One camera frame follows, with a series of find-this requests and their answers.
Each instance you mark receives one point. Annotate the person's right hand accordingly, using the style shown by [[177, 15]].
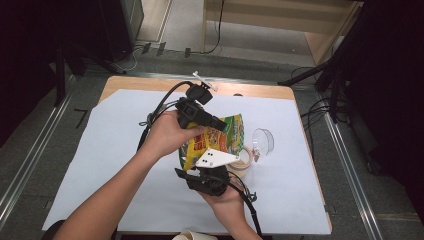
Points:
[[226, 206]]

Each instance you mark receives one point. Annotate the white paper sheet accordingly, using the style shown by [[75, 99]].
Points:
[[283, 200]]

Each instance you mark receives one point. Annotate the yellow green spouted pouch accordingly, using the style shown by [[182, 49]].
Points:
[[216, 140]]

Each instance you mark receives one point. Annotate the black metal stand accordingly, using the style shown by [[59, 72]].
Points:
[[333, 66], [60, 73]]

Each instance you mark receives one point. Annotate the wooden table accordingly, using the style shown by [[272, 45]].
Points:
[[260, 89]]

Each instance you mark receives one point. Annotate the black chair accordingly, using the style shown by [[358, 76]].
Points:
[[50, 231]]

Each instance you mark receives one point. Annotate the small black floor block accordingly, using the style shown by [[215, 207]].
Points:
[[146, 48]]

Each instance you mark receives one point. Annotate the metal floor rail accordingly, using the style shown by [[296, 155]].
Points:
[[30, 156], [353, 180]]

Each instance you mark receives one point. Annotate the light wooden shelf unit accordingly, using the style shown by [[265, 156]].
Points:
[[286, 16]]

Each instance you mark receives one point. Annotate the black cabinet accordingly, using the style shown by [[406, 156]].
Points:
[[116, 26]]

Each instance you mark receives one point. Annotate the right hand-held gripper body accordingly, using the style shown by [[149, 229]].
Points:
[[213, 181]]

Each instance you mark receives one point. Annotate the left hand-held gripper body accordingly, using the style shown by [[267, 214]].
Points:
[[190, 111]]

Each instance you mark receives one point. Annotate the clear glass jar with lid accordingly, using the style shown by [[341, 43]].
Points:
[[263, 141]]

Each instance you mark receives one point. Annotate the white paper cup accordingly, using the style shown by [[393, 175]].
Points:
[[193, 235]]

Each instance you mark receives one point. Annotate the person's left hand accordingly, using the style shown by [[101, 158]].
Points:
[[165, 135]]

